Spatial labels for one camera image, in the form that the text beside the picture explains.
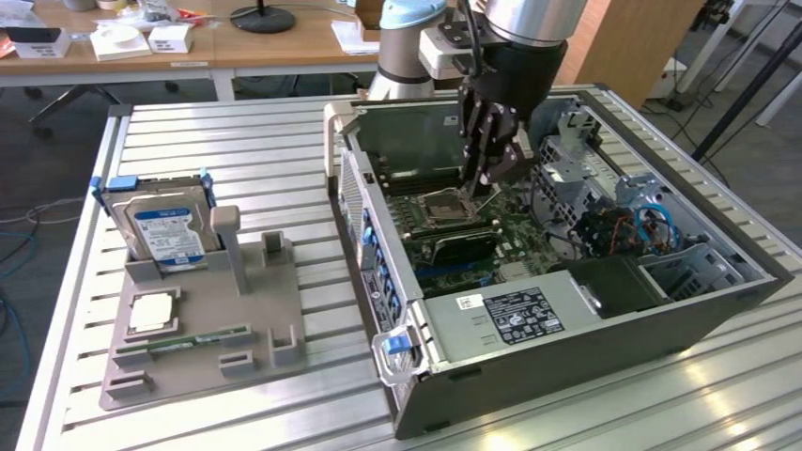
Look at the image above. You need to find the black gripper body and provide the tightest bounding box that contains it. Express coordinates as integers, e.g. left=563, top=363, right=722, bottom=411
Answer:
left=468, top=40, right=568, bottom=121

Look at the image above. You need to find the black graphics card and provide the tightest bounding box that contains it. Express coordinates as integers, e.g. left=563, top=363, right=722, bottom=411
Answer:
left=403, top=225, right=500, bottom=268

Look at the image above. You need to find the large metal disk bay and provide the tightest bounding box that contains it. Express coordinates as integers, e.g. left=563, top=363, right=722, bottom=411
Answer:
left=528, top=105, right=627, bottom=226

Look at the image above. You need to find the CPU socket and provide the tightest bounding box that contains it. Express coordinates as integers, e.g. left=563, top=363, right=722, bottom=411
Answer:
left=419, top=189, right=483, bottom=227

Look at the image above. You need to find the green motherboard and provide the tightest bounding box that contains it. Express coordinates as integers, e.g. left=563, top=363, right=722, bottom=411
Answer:
left=380, top=164, right=565, bottom=300

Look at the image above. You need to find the wooden cabinet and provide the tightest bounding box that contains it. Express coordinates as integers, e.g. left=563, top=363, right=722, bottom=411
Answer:
left=549, top=0, right=707, bottom=109

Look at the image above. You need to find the stack of papers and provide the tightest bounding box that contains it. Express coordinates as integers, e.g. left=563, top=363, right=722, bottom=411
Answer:
left=329, top=21, right=381, bottom=56

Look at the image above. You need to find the cardboard box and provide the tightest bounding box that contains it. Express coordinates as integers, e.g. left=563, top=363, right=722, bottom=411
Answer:
left=353, top=0, right=384, bottom=30

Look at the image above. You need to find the blue expansion slot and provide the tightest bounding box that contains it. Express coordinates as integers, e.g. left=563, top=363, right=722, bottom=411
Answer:
left=413, top=261, right=479, bottom=279

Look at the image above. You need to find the black air shroud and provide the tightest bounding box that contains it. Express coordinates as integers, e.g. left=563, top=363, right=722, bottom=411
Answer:
left=563, top=256, right=676, bottom=321

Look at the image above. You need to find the black tripod pole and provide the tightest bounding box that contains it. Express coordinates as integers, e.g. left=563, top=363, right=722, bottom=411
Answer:
left=691, top=46, right=802, bottom=163

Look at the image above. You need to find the small metal disk bay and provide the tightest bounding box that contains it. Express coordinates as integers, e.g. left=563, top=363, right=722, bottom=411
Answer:
left=637, top=242, right=748, bottom=303

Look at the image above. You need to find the grey power supply unit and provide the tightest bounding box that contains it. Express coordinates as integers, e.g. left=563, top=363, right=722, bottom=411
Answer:
left=421, top=270, right=603, bottom=367

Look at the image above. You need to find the black lamp base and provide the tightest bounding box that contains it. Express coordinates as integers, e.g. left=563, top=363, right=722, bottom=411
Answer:
left=228, top=0, right=297, bottom=34

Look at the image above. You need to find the open dark PC case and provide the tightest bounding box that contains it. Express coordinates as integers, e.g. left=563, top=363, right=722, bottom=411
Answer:
left=321, top=83, right=791, bottom=442

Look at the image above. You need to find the blue case latch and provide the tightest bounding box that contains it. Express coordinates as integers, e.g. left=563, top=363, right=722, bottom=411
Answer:
left=380, top=334, right=413, bottom=364

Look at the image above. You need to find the hard disk in blue carrier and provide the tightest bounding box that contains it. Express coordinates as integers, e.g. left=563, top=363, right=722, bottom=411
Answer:
left=90, top=167, right=220, bottom=273

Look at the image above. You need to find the plain white box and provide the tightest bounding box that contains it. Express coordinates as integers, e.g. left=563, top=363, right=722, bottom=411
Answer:
left=146, top=23, right=193, bottom=55

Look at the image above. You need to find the white box with round hole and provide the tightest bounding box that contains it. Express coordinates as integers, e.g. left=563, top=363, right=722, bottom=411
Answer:
left=89, top=25, right=154, bottom=62

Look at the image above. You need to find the green RAM stick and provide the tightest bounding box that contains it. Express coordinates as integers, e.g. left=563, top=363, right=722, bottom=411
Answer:
left=117, top=327, right=246, bottom=352

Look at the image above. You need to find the silver CPU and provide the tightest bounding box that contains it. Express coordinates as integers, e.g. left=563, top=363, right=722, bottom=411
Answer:
left=128, top=295, right=177, bottom=331

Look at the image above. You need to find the black chair base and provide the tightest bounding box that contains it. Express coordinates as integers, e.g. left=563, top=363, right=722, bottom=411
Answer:
left=28, top=84, right=124, bottom=137

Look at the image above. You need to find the grey parts rack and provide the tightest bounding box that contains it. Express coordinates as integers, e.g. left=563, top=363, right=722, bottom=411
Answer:
left=97, top=205, right=309, bottom=412

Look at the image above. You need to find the wooden desk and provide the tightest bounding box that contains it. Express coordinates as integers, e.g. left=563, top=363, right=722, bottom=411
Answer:
left=0, top=0, right=559, bottom=102

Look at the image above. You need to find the white labelled box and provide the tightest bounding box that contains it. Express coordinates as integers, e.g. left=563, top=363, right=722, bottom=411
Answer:
left=10, top=38, right=73, bottom=60

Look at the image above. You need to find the flat black box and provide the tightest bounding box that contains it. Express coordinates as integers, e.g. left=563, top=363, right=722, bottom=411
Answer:
left=4, top=26, right=64, bottom=46

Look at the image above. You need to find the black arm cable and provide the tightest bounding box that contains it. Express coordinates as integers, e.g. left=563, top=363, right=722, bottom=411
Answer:
left=459, top=0, right=488, bottom=77

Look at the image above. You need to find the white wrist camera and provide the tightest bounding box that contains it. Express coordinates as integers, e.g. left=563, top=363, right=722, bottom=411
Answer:
left=417, top=27, right=479, bottom=80

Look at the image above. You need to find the blue wire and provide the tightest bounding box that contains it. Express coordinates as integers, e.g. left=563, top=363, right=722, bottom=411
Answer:
left=631, top=204, right=686, bottom=251

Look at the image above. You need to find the white table frame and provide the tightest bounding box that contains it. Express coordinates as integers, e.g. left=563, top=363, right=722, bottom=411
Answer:
left=644, top=0, right=802, bottom=128

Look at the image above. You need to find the white floor cable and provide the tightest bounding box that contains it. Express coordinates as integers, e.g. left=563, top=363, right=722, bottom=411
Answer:
left=0, top=195, right=86, bottom=227

